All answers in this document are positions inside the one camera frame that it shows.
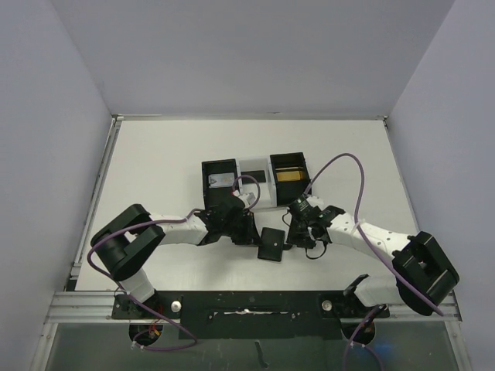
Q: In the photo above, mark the black left bin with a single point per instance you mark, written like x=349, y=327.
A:
x=213, y=196

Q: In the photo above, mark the black credit card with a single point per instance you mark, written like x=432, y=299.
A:
x=250, y=177

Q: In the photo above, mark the black bin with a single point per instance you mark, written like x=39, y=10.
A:
x=287, y=192
x=213, y=196

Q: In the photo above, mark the gold credit card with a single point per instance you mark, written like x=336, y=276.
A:
x=290, y=175

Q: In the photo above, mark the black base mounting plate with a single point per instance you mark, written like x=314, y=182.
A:
x=260, y=314

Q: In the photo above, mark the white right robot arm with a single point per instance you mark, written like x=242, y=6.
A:
x=422, y=275

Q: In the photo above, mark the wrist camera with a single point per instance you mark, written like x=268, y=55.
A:
x=306, y=208
x=248, y=199

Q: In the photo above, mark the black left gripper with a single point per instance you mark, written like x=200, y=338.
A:
x=250, y=236

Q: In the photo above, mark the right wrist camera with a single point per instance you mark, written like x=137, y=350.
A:
x=306, y=208

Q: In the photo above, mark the white middle bin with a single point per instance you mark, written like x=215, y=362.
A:
x=267, y=190

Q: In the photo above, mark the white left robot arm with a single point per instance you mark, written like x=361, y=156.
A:
x=121, y=248

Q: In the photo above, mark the silver credit card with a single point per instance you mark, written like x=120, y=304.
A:
x=221, y=180

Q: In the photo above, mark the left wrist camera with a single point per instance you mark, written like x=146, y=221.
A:
x=248, y=199

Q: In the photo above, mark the aluminium frame rail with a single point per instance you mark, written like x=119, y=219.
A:
x=69, y=305

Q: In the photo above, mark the black right bin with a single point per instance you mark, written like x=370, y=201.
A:
x=287, y=192

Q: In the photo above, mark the black leather card holder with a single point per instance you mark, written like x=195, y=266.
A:
x=271, y=245

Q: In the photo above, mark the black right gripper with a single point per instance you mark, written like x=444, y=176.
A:
x=295, y=230

